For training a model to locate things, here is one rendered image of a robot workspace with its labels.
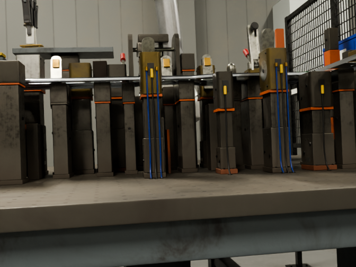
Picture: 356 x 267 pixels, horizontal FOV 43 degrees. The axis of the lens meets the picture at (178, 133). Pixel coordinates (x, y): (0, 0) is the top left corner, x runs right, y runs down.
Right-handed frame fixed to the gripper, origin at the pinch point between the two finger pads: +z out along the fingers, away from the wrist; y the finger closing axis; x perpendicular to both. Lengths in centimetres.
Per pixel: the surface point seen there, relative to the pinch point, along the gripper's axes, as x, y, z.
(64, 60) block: 13.3, 3.1, 10.4
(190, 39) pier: 67, -233, -49
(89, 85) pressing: 26.4, 21.8, 23.0
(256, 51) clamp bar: 85, 8, 11
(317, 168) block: 94, 46, 52
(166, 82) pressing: 52, 23, 23
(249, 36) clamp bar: 83, 9, 6
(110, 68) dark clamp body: 32.5, 14.7, 16.2
